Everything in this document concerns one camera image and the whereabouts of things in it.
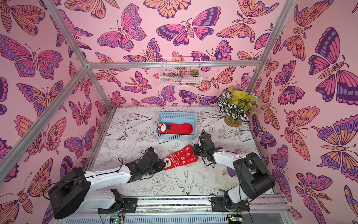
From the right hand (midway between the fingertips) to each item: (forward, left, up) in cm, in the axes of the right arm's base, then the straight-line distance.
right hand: (193, 147), depth 93 cm
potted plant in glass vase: (+17, -25, +23) cm, 38 cm away
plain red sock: (+15, +8, 0) cm, 17 cm away
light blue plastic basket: (+26, +14, -1) cm, 30 cm away
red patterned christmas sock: (-6, +6, -2) cm, 9 cm away
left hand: (-12, +16, 0) cm, 20 cm away
